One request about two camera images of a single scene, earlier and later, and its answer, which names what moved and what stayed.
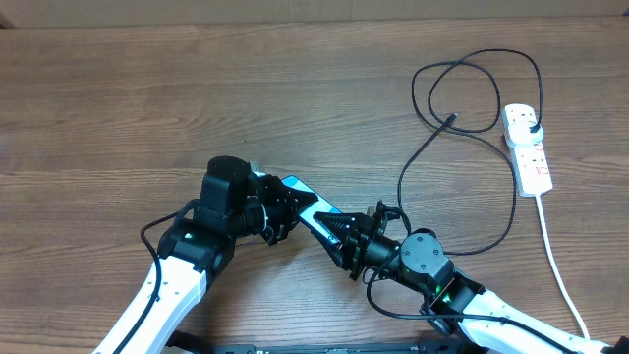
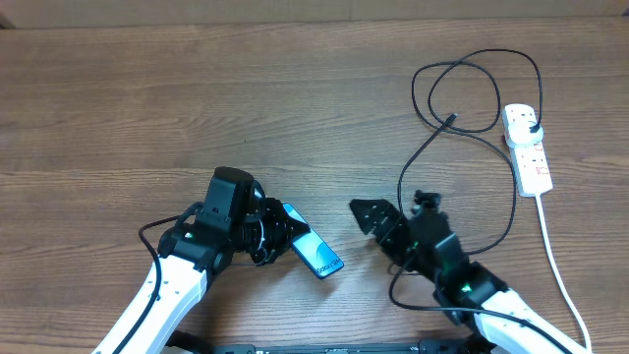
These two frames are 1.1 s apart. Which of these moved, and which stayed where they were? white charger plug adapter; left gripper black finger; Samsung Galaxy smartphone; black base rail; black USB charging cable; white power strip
Moved: Samsung Galaxy smartphone; left gripper black finger
Stayed: white charger plug adapter; black base rail; white power strip; black USB charging cable
